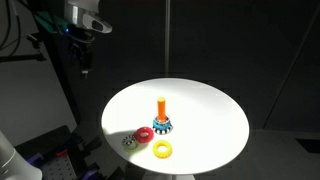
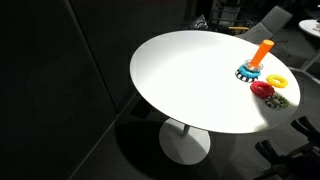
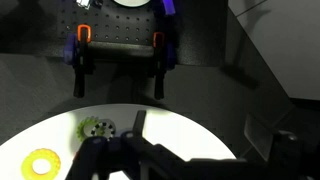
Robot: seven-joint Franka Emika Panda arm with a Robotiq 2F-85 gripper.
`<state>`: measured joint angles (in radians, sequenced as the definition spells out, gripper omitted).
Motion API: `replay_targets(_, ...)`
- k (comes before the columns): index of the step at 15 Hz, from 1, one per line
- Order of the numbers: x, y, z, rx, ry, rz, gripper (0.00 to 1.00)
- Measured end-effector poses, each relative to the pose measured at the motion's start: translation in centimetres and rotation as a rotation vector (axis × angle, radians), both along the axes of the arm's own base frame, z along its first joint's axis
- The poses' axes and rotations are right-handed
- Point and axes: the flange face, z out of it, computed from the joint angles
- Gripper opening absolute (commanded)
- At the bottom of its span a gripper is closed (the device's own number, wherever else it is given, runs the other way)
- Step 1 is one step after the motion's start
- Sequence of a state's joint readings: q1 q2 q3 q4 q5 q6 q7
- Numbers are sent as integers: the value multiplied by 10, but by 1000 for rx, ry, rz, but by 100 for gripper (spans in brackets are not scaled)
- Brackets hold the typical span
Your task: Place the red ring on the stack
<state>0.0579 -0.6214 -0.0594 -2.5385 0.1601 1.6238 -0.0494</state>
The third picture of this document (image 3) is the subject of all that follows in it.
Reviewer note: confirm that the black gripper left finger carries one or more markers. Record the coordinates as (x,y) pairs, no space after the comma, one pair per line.
(100,160)

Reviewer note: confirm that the black clamp orange tip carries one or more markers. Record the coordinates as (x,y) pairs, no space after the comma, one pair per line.
(159,73)
(80,66)

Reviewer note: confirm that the purple clamp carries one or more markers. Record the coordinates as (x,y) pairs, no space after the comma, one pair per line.
(171,56)
(70,50)
(169,6)

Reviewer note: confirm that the black perforated breadboard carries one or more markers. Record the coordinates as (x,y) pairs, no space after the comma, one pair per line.
(123,26)

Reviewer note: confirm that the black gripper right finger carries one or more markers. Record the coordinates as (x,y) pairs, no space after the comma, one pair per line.
(286,153)

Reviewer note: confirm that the small white box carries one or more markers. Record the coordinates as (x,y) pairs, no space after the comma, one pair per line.
(82,2)

